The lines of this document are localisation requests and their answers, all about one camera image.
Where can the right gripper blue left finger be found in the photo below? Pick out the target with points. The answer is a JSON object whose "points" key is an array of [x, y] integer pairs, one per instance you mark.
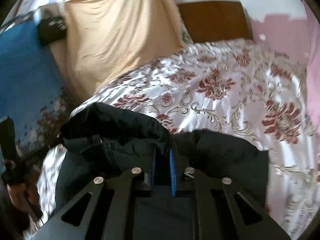
{"points": [[149, 171]]}

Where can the beige hanging cloth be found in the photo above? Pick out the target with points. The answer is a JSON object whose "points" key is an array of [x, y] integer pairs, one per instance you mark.
{"points": [[108, 38]]}

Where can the black hanging bag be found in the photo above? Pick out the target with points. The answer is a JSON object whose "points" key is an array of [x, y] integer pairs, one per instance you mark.
{"points": [[51, 29]]}

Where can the floral satin bedspread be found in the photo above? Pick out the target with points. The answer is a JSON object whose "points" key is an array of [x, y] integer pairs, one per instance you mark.
{"points": [[243, 89]]}

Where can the pink curtain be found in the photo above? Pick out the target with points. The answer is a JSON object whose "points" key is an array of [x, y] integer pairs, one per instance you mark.
{"points": [[313, 68]]}

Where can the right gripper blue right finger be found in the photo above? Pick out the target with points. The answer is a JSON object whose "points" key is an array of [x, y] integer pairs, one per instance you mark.
{"points": [[172, 173]]}

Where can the brown wooden headboard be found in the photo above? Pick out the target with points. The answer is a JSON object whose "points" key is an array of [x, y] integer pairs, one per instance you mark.
{"points": [[211, 21]]}

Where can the person's left hand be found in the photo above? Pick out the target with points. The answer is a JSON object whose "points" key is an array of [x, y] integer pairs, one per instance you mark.
{"points": [[17, 193]]}

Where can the black large garment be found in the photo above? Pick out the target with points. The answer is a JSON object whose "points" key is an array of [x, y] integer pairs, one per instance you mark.
{"points": [[104, 141]]}

